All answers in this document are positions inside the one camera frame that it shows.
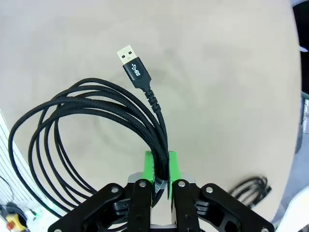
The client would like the yellow emergency stop button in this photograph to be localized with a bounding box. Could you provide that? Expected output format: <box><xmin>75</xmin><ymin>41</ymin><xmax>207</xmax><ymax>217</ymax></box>
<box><xmin>6</xmin><ymin>208</ymin><xmax>25</xmax><ymax>231</ymax></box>

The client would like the black cable with rectangular connector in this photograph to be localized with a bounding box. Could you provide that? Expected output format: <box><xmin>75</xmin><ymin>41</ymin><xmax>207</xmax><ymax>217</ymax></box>
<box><xmin>228</xmin><ymin>176</ymin><xmax>271</xmax><ymax>209</ymax></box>

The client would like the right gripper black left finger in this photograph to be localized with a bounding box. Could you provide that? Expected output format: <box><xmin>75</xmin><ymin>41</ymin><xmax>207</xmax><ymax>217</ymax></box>
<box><xmin>48</xmin><ymin>150</ymin><xmax>155</xmax><ymax>232</ymax></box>

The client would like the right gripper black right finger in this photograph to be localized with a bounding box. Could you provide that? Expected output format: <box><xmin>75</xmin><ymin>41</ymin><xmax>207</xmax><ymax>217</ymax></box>
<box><xmin>166</xmin><ymin>150</ymin><xmax>275</xmax><ymax>232</ymax></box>

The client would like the black braided USB cable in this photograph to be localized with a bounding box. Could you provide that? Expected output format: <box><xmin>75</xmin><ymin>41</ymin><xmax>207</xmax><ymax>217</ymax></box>
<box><xmin>8</xmin><ymin>44</ymin><xmax>168</xmax><ymax>218</ymax></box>

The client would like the white slotted base panel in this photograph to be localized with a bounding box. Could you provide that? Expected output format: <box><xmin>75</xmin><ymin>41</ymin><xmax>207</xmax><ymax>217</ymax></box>
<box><xmin>0</xmin><ymin>108</ymin><xmax>53</xmax><ymax>232</ymax></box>

